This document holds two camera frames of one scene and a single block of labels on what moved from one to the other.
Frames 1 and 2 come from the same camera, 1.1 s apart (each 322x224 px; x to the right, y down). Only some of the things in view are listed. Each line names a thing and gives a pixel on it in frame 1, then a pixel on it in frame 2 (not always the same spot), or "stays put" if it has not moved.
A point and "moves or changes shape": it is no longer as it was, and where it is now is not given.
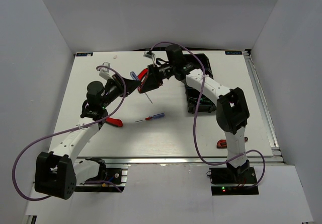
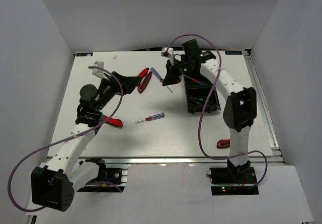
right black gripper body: x=166 y=71 -> x=184 y=66
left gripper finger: x=131 y=85 stays put
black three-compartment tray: x=197 y=100 stays put
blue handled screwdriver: x=154 y=116 stays put
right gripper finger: x=153 y=80 -> x=173 y=75
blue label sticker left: x=84 y=54 stays put
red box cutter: x=116 y=122 stays put
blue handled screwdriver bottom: x=134 y=76 moves or changes shape
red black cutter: x=223 y=143 stays put
